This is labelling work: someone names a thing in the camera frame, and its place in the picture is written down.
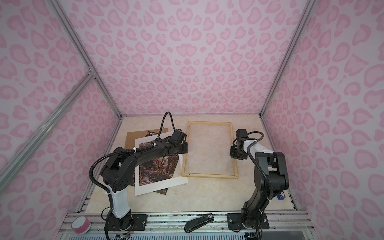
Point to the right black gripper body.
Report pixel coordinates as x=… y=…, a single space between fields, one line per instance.
x=235 y=153

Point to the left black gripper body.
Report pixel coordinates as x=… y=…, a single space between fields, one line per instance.
x=182 y=148

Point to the light wooden picture frame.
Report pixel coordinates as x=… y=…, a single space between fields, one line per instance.
x=209 y=151

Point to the autumn forest photo print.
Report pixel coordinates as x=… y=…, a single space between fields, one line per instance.
x=158 y=174

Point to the white mat board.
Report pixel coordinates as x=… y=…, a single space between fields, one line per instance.
x=159 y=174

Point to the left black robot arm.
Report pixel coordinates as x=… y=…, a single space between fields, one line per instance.
x=118 y=171

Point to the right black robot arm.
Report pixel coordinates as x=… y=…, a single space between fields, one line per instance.
x=270 y=178

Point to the blue stapler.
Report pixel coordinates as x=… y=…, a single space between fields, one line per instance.
x=281 y=196

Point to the black stapler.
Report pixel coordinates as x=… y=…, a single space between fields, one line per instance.
x=199 y=222

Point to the pink white tape roll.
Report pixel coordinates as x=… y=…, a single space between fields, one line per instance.
x=81 y=225

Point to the brown frame backing board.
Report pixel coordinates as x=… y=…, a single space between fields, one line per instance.
x=132 y=136

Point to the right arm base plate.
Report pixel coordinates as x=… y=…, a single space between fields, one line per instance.
x=236 y=222

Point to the aluminium mounting rail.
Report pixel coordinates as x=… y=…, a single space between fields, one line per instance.
x=284 y=225

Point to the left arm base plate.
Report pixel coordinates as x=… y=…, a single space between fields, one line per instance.
x=135 y=222

